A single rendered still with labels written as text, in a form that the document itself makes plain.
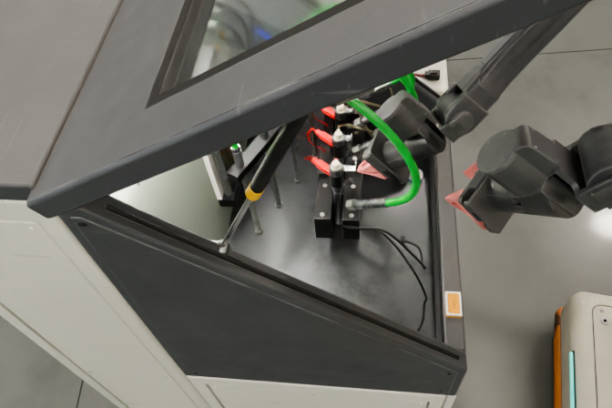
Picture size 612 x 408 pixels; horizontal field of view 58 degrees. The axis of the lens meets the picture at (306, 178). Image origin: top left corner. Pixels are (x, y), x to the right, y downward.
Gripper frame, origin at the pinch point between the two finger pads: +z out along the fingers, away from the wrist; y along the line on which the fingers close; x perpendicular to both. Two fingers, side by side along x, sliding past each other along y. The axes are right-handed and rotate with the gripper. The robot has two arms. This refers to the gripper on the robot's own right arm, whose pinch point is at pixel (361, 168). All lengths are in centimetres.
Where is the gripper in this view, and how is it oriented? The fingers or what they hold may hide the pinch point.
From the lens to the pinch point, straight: 113.4
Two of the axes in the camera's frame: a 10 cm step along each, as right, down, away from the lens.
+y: -7.4, -5.7, -3.7
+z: -5.9, 2.6, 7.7
